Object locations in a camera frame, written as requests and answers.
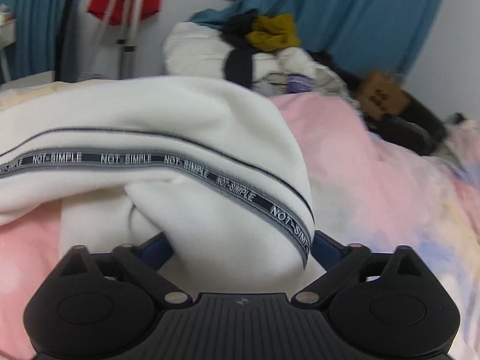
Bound white desk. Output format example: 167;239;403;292
0;3;16;83

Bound blue curtain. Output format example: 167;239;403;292
1;0;79;82
191;0;442;77

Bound brown cardboard box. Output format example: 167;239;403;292
355;71;411;120

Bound red cloth on rack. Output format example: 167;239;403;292
86;0;164;27

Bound pink blue bed sheet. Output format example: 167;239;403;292
1;83;479;359

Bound dark navy garment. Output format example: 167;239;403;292
221;10;260;89

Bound white knit sweater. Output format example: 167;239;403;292
1;76;322;293

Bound blue curtain right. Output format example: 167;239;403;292
191;0;442;77

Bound white drying rack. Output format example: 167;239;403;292
76;0;155;82

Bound black bag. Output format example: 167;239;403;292
310;51;448;155

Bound yellow garment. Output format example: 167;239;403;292
246;14;300;53

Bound blue curtain left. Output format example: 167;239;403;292
1;0;79;82

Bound white bundled clothes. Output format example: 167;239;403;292
163;22;349;98

